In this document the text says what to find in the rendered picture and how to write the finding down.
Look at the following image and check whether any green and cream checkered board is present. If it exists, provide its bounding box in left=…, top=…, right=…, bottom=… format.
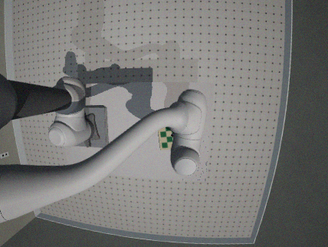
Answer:
left=158, top=127, right=173, bottom=150

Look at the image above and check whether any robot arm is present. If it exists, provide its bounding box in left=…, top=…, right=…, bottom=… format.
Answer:
left=0, top=74, right=207, bottom=223

